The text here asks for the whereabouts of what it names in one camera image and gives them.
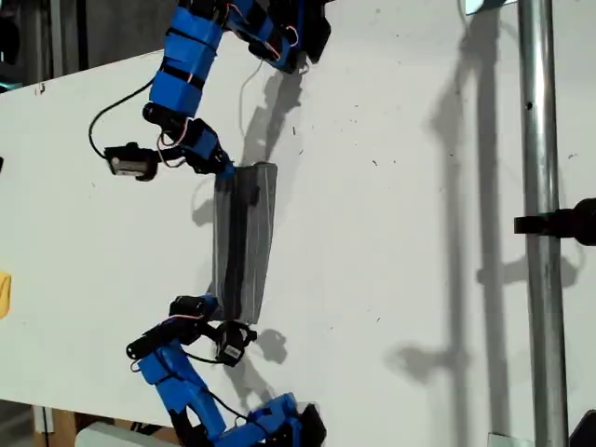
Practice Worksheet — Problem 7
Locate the camera black cable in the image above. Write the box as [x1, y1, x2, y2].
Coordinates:
[183, 349, 253, 421]
[88, 76, 157, 160]

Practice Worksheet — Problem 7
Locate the yellow object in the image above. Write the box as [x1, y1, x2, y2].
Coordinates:
[0, 272, 13, 320]

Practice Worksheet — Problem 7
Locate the steel post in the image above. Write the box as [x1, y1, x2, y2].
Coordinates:
[517, 0, 570, 447]

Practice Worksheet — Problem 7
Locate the black rounded object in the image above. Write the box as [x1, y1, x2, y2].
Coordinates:
[568, 409, 596, 447]

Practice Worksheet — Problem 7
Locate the wooden table leg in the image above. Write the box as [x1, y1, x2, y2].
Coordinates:
[32, 405, 78, 437]

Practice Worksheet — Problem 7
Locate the black post clamp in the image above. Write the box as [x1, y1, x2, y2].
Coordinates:
[513, 197, 596, 247]

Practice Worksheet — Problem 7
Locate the grey striped towel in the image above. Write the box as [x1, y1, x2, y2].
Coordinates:
[211, 160, 279, 326]

